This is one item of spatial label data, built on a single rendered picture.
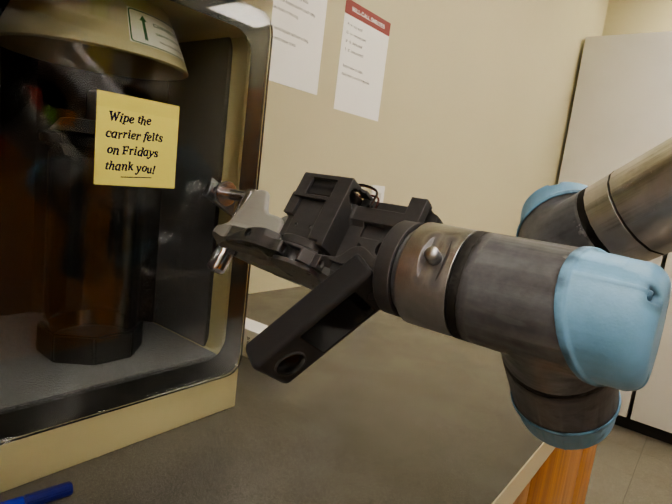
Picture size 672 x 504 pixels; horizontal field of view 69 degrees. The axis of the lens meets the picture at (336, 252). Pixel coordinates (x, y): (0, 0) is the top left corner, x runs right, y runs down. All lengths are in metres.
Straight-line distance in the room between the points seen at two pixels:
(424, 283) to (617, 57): 3.07
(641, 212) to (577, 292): 0.14
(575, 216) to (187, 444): 0.43
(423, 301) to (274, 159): 0.90
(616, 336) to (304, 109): 1.06
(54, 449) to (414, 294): 0.35
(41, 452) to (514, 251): 0.42
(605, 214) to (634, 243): 0.03
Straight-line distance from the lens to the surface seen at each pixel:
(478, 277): 0.31
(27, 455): 0.53
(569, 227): 0.44
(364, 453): 0.58
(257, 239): 0.40
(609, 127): 3.27
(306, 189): 0.41
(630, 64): 3.33
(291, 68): 1.23
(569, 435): 0.41
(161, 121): 0.49
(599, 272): 0.30
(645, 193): 0.41
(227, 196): 0.52
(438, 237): 0.33
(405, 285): 0.33
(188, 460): 0.55
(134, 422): 0.56
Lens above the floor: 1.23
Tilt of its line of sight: 9 degrees down
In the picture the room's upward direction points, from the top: 7 degrees clockwise
